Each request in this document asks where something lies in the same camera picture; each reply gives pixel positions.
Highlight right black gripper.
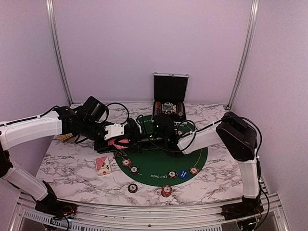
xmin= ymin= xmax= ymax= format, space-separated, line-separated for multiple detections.
xmin=114 ymin=128 xmax=166 ymax=154

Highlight triangular black red dealer button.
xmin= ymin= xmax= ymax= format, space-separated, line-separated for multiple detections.
xmin=113 ymin=150 xmax=127 ymax=159

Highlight black 100 chips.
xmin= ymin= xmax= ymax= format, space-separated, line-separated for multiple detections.
xmin=130 ymin=166 xmax=139 ymax=175
xmin=167 ymin=170 xmax=178 ymax=179

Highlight black red 100 chip stack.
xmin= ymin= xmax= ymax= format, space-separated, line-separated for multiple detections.
xmin=128 ymin=183 xmax=138 ymax=193

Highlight blue small blind button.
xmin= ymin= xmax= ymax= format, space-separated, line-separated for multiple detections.
xmin=178 ymin=170 xmax=190 ymax=180

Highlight red yellow 5 chip stack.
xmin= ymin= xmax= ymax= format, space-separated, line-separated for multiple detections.
xmin=161 ymin=185 xmax=172 ymax=197

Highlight red playing card deck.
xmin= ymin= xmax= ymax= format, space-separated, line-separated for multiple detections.
xmin=108 ymin=138 xmax=129 ymax=149

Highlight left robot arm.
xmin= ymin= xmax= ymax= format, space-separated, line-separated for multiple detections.
xmin=0 ymin=96 xmax=109 ymax=217

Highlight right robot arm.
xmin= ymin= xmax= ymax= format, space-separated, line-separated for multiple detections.
xmin=124 ymin=112 xmax=264 ymax=220

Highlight playing card box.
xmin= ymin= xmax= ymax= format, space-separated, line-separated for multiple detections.
xmin=94 ymin=156 xmax=112 ymax=176

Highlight round green poker mat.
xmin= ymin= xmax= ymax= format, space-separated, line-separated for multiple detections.
xmin=116 ymin=115 xmax=208 ymax=187

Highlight left chip row in case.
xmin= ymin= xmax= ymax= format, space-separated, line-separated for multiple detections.
xmin=154 ymin=102 xmax=162 ymax=117

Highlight chip row in case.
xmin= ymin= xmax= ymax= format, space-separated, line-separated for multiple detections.
xmin=177 ymin=103 xmax=184 ymax=119
xmin=154 ymin=102 xmax=162 ymax=117

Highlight woven bamboo basket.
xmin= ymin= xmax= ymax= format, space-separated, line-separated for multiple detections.
xmin=57 ymin=133 xmax=73 ymax=141

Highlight card deck in case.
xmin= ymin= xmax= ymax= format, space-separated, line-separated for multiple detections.
xmin=162 ymin=102 xmax=177 ymax=114

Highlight right chip row in case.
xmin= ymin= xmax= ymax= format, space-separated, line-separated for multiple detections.
xmin=177 ymin=103 xmax=184 ymax=119

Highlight aluminium poker chip case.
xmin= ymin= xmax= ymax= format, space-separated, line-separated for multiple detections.
xmin=152 ymin=72 xmax=189 ymax=128

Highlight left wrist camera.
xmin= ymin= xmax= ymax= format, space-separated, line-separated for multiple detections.
xmin=104 ymin=124 xmax=124 ymax=141

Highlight front aluminium rail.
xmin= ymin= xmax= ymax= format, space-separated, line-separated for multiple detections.
xmin=9 ymin=194 xmax=289 ymax=231

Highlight left aluminium frame post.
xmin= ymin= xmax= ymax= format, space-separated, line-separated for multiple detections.
xmin=46 ymin=0 xmax=73 ymax=105

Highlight aluminium frame post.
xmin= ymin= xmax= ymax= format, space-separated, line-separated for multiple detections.
xmin=227 ymin=0 xmax=259 ymax=110
xmin=46 ymin=0 xmax=73 ymax=105

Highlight right aluminium frame post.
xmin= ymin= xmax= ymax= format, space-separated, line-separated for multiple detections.
xmin=227 ymin=0 xmax=259 ymax=110

